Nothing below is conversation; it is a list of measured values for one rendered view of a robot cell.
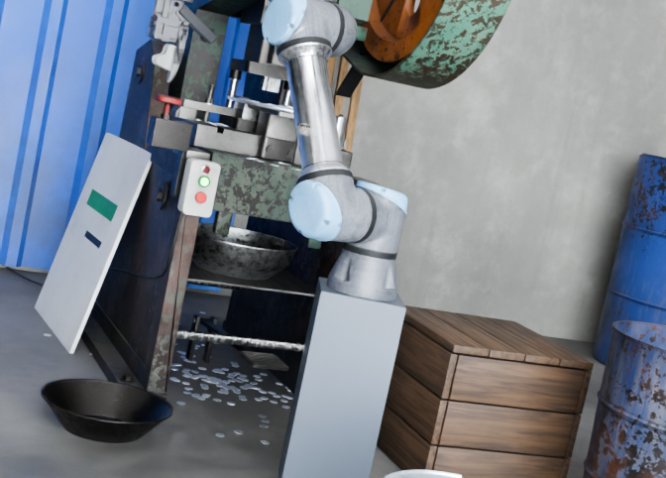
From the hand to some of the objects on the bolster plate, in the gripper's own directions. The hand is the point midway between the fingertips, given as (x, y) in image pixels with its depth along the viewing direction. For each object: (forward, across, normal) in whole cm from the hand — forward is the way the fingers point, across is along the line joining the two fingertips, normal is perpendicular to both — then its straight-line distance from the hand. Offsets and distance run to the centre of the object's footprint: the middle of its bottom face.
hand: (171, 77), depth 276 cm
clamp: (+10, -23, +16) cm, 30 cm away
